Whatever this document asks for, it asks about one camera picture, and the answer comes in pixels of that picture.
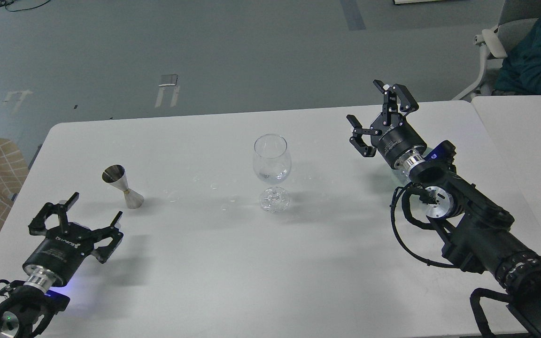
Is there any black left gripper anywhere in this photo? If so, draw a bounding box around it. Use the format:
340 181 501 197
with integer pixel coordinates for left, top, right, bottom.
22 192 124 287

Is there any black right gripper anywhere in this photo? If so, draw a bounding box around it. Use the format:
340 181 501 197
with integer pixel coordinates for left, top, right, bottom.
346 79 427 169

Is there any steel cocktail jigger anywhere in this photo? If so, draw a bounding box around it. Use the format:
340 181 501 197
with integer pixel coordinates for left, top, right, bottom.
101 164 144 209

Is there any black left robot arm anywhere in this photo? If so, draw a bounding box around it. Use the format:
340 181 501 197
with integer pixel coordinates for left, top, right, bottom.
0 192 123 338

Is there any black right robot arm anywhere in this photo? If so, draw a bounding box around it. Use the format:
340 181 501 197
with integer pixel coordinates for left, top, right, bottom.
347 80 541 338

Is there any clear wine glass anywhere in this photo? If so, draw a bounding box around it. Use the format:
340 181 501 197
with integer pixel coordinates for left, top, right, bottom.
253 133 292 213

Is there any white grey office chair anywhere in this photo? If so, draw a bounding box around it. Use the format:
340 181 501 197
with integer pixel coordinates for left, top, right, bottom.
453 0 541 102

